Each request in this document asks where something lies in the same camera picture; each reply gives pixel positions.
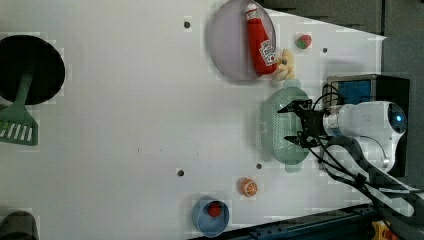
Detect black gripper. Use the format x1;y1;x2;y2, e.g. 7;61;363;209
278;100;327;148

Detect green plastic strainer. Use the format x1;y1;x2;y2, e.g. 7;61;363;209
259;79;309;173

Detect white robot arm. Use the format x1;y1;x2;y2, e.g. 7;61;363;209
278;99;418;218

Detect yellow plush banana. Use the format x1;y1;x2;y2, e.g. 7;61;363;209
273;49;295;81

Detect red toy ketchup bottle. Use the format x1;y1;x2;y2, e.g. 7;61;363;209
245;3;277;75

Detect toy orange half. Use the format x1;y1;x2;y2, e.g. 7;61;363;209
239;177;258;197

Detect toy strawberry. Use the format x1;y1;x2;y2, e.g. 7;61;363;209
295;34;312;50

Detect purple round plate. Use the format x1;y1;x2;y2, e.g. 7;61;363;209
208;0;276;81

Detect small red toy ball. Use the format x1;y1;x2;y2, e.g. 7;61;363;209
207;201;222;218

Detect blue plastic cup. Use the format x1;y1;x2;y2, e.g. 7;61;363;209
191;196;230;238

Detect green plastic spatula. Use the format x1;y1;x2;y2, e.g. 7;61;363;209
0;73;38;146

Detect black utensil holder cup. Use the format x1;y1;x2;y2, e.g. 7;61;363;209
0;35;65;105

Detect dark cylinder cup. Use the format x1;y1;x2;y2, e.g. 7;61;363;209
0;211;39;240

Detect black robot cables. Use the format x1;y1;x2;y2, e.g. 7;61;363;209
306;83;414;214

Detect blue metal table frame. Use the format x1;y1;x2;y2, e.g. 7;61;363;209
190;204;378;240

